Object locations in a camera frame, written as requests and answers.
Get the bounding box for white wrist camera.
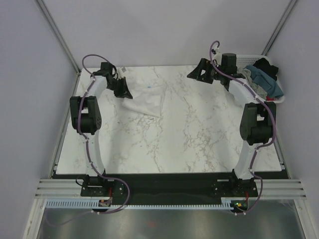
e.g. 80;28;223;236
117;67;127;79
211;48;222;65

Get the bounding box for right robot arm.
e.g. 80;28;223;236
187;53;276;196

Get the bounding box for black t-shirt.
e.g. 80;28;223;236
253;58;279;81

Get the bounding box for red garment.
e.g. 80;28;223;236
266;96;276;101

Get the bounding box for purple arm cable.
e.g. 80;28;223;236
208;40;276;216
46;54;132;227

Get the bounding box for aluminium rail frame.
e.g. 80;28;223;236
35;179;306;200

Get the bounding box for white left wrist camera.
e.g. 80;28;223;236
117;67;127;79

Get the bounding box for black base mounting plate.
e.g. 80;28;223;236
81;172;258;205

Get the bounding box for white plastic laundry basket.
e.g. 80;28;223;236
236;54;284;104

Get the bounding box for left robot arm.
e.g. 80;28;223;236
69;62;133;177

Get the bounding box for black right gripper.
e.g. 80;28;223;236
186;59;224;85

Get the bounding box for teal blue t-shirt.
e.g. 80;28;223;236
245;65;284;99

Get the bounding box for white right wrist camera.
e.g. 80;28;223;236
211;48;222;65

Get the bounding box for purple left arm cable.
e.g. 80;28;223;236
46;54;132;227

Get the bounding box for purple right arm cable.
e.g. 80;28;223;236
208;40;276;216

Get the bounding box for white t-shirt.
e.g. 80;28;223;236
122;81;166;117

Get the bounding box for white slotted cable duct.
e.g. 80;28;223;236
45;199;247;210

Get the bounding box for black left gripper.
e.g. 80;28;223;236
105;78;132;100

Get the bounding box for grey t-shirt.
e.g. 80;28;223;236
237;68;267;100

